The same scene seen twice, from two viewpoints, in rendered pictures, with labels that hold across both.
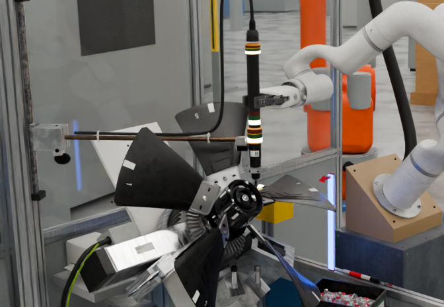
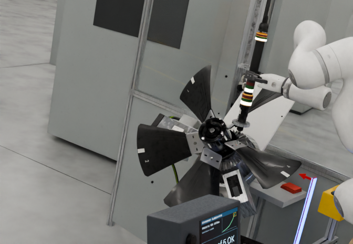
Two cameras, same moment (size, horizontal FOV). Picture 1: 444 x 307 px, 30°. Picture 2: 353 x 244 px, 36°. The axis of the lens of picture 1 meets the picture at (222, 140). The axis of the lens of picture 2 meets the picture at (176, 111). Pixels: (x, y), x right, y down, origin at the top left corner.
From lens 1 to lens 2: 2.73 m
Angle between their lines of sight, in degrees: 79
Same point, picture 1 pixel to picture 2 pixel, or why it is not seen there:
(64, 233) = (270, 150)
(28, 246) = not seen: hidden behind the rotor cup
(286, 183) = (283, 161)
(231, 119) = (272, 94)
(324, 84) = (312, 92)
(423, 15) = (301, 33)
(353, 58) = not seen: hidden behind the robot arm
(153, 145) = (205, 76)
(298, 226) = not seen: outside the picture
